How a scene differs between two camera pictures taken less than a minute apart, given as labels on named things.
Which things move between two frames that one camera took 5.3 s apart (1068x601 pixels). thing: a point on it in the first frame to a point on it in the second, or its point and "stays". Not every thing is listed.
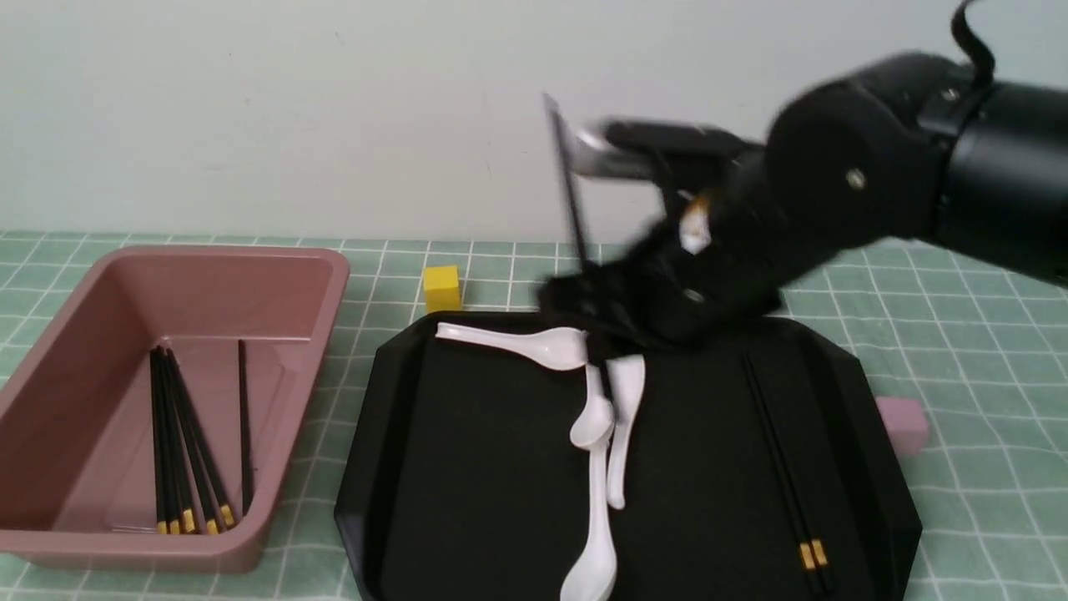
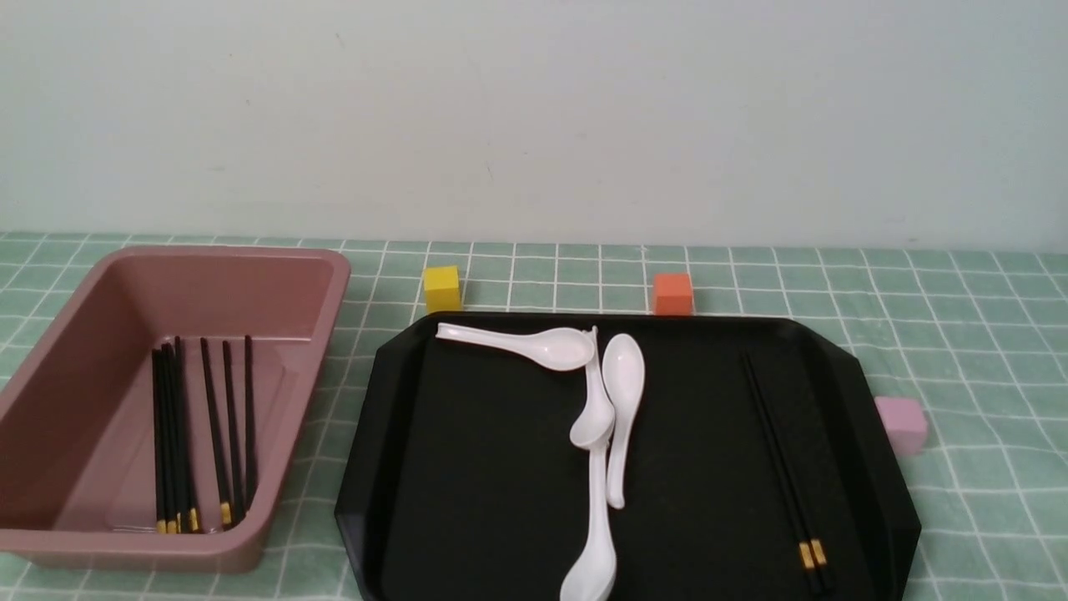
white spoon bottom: (593, 576) stays
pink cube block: (906, 421) stays
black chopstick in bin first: (158, 444) stays
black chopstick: (571, 186) to (229, 507)
